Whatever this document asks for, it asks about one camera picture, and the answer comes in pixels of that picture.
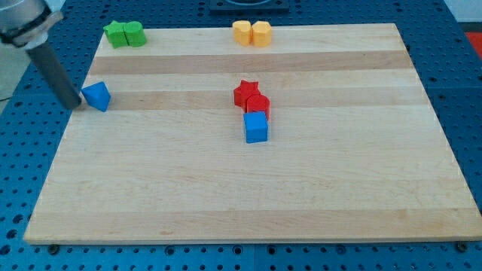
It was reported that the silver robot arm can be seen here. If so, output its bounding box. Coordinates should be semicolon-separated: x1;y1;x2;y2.
1;0;63;50

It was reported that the yellow heart block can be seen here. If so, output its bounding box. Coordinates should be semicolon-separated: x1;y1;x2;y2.
232;20;252;47

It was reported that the red star block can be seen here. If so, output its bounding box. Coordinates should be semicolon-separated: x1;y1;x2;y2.
233;80;261;111

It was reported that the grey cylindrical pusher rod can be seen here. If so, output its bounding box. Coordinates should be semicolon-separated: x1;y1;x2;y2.
26;41;81;110

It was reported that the wooden board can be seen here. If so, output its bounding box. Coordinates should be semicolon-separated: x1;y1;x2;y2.
23;23;481;245

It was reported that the green rounded block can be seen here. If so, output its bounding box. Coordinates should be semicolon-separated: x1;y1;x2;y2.
123;21;147;47

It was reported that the green star block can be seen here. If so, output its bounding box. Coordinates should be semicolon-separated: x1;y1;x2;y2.
103;20;128;48

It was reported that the red cylinder block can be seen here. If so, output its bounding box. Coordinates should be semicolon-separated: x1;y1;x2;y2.
246;94;270;120

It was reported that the yellow hexagon block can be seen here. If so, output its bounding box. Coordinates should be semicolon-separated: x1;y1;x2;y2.
252;21;272;47

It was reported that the blue triangle block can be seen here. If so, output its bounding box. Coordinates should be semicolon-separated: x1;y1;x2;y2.
81;81;111;112

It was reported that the blue cube block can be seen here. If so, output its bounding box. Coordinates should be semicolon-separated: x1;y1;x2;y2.
243;111;268;144

